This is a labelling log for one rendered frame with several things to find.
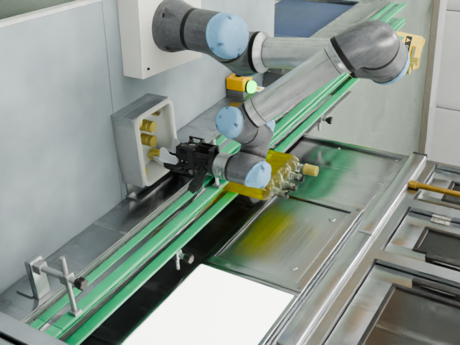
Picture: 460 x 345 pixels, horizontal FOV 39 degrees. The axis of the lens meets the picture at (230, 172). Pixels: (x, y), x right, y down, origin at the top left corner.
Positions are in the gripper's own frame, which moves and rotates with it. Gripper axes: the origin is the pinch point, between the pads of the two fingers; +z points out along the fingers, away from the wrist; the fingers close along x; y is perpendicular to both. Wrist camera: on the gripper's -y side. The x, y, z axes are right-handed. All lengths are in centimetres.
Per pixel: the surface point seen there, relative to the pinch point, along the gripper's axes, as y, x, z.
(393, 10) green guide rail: -7, -176, -11
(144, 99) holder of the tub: 15.7, -3.7, 6.7
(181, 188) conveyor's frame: -11.9, -2.9, -3.7
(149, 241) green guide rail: -13.1, 22.1, -10.2
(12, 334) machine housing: 6, 77, -22
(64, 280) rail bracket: -2, 54, -12
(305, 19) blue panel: -7, -149, 24
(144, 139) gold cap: 5.1, 1.0, 4.6
